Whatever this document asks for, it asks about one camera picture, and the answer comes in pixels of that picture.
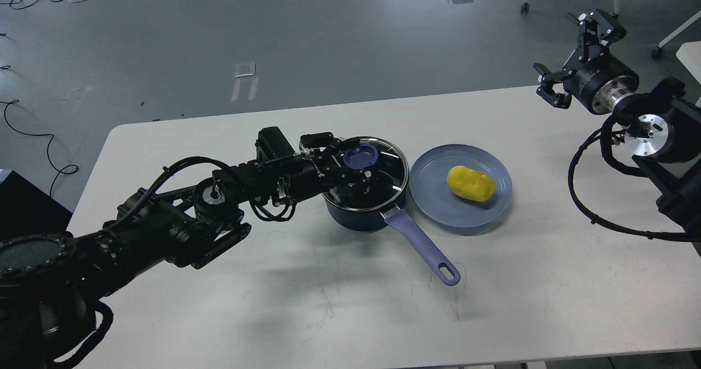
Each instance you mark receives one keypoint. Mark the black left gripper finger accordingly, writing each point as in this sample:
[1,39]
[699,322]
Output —
[358,150]
[359,193]

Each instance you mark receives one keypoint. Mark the black box at left edge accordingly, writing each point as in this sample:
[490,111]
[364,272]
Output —
[26,210]

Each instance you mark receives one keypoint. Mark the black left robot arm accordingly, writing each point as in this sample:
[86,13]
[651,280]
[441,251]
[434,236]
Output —
[53,284]

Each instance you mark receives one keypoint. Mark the white table at right edge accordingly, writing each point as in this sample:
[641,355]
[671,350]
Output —
[688,53]

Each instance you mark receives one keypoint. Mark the blue round plate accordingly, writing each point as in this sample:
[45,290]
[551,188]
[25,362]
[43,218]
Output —
[432,196]

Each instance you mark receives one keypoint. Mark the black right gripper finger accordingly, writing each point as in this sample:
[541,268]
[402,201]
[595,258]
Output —
[597,30]
[548,80]

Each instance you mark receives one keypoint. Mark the dark blue saucepan purple handle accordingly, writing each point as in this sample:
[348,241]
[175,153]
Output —
[397,218]

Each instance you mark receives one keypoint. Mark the yellow potato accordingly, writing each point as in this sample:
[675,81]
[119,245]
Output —
[470,184]

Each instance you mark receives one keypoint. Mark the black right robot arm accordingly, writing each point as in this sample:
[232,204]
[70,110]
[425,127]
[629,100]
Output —
[654,135]

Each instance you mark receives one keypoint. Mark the glass pot lid purple knob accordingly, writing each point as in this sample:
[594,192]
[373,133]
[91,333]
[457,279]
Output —
[393,176]

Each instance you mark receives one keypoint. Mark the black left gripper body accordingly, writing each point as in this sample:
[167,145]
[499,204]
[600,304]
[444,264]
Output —
[306,176]

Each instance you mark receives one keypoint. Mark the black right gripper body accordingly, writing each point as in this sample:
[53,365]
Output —
[598,83]

